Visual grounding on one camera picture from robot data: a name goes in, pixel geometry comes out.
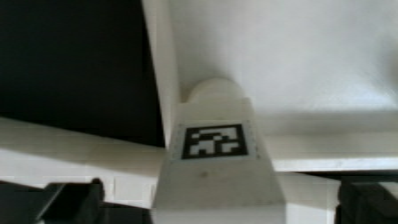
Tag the white U-shaped obstacle fence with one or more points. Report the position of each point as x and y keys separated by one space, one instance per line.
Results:
x=49 y=155

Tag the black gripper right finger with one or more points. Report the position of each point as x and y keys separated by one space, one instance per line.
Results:
x=367 y=204

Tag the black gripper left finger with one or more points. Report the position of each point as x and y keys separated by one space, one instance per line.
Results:
x=72 y=200

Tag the white square table top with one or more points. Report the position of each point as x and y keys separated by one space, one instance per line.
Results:
x=307 y=52

